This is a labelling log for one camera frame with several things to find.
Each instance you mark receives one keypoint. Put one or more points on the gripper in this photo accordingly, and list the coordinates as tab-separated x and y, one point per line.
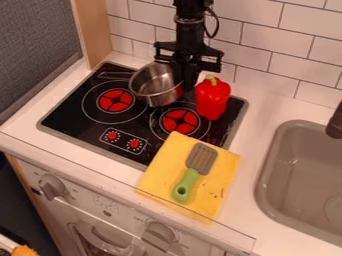
189	56

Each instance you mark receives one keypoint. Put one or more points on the silver pot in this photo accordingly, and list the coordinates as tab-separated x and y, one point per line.
153	83

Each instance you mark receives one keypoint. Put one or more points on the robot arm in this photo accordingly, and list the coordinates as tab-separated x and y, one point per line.
189	23

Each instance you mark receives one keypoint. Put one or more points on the red toy pepper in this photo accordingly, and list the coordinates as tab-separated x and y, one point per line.
212	96

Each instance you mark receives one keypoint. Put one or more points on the toy stove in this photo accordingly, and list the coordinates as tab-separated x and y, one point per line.
129	113

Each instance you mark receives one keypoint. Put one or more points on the grey and green spatula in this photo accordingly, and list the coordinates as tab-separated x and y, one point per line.
192	173

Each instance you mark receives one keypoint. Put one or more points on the yellow cloth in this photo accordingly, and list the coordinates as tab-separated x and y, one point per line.
189	175

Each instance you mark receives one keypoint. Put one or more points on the toy sink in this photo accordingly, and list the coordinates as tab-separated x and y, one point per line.
302	181

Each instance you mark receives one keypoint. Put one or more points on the tap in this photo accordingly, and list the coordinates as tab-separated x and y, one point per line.
335	123

